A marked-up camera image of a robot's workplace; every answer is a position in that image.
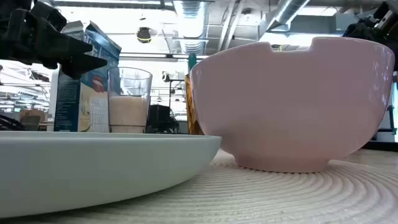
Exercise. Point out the black equipment box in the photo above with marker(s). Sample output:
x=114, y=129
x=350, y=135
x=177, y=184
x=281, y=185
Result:
x=160, y=119

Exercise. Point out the black aluminium table frame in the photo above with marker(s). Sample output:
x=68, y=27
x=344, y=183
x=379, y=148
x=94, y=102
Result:
x=382, y=145

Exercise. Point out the pale blue-grey plate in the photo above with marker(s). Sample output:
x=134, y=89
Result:
x=93, y=168

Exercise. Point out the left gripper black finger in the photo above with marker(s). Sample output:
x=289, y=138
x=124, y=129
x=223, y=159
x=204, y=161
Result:
x=84, y=65
x=56, y=45

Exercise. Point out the amber plastic tumbler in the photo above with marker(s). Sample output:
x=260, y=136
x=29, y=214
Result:
x=191, y=109

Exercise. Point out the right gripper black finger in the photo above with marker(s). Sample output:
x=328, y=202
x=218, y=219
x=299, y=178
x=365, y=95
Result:
x=360, y=31

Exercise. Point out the black dome ceiling fixture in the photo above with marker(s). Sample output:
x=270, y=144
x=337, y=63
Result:
x=144, y=35

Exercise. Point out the silver ventilation duct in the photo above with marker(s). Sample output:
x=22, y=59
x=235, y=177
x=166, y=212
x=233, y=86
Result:
x=190, y=25
x=287, y=12

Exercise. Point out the pink ceramic bowl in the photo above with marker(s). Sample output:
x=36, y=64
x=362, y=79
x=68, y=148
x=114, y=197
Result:
x=289, y=109

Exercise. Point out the brown cardboard box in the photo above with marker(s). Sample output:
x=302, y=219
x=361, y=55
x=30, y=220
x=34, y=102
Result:
x=32, y=119

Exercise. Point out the blue cereal box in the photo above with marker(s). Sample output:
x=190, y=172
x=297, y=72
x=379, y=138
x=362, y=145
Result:
x=70, y=105

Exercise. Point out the clear glass of milk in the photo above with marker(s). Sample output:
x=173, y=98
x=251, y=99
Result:
x=128, y=109

